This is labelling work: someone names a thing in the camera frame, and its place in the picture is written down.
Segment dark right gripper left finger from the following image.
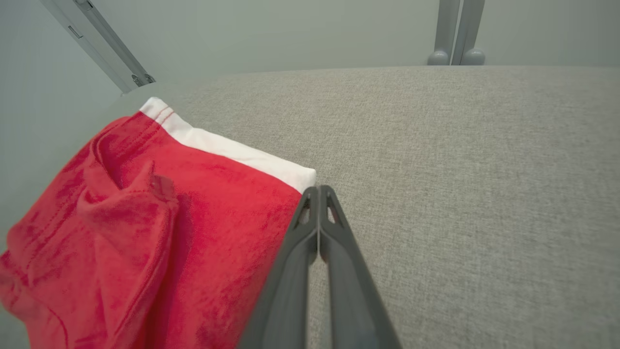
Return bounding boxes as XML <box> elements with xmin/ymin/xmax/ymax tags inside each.
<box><xmin>237</xmin><ymin>186</ymin><xmax>320</xmax><ymax>349</ymax></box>

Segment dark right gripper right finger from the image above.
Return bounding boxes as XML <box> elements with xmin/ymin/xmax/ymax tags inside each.
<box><xmin>317</xmin><ymin>184</ymin><xmax>403</xmax><ymax>349</ymax></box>

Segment red shorts with white hems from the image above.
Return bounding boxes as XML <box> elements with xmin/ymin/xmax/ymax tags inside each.
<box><xmin>0</xmin><ymin>96</ymin><xmax>318</xmax><ymax>349</ymax></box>

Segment grey fabric sofa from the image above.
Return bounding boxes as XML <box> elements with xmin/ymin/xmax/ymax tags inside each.
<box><xmin>0</xmin><ymin>64</ymin><xmax>620</xmax><ymax>349</ymax></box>

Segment grey double post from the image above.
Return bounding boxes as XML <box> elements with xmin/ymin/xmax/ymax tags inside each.
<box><xmin>426</xmin><ymin>0</ymin><xmax>486</xmax><ymax>66</ymax></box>

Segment grey metal rail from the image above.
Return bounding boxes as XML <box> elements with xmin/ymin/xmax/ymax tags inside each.
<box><xmin>41</xmin><ymin>0</ymin><xmax>156</xmax><ymax>94</ymax></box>

